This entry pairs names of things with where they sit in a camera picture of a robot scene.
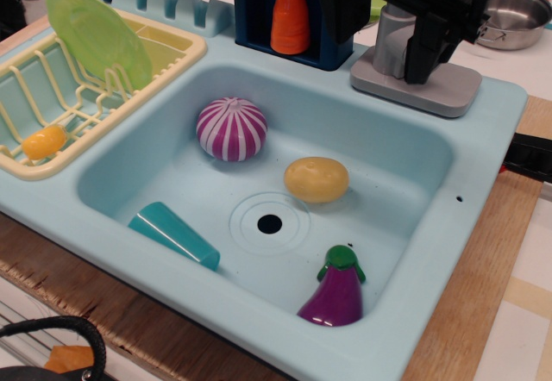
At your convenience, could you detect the yellow toy lemon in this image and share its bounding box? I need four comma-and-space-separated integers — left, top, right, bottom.
22, 124, 67, 160

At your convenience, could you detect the stainless steel pot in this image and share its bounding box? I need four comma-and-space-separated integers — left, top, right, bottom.
477, 0, 551, 51

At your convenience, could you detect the dark blue utensil holder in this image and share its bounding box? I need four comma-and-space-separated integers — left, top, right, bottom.
234, 0, 353, 71

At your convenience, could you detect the purple toy eggplant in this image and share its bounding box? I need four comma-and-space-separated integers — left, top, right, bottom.
298, 245, 366, 327

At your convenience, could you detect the purple striped toy onion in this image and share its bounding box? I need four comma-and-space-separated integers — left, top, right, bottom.
196, 97, 268, 162

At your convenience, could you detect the black clamp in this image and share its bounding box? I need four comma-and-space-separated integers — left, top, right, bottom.
500, 133, 552, 183

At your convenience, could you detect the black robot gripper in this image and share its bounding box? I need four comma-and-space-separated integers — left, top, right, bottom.
320, 0, 488, 84

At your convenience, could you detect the green plastic plate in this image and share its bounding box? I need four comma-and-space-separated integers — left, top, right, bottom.
46, 0, 153, 90

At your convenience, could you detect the yellow dish drying rack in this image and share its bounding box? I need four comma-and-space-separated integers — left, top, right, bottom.
1, 11, 207, 181

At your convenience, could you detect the black cable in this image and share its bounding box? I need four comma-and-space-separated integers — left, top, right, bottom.
0, 315, 109, 381

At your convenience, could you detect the orange toy carrot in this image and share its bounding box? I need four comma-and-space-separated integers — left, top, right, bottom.
270, 0, 311, 55

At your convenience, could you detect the teal plastic cup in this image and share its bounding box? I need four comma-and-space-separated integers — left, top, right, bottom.
129, 202, 221, 271

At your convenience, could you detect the yellow toy potato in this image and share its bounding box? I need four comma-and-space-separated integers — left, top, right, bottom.
284, 157, 349, 203

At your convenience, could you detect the grey toy faucet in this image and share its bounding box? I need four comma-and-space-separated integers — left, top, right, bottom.
350, 4, 482, 118

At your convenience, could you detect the light blue toy sink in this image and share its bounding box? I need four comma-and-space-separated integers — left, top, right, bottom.
1, 0, 527, 380

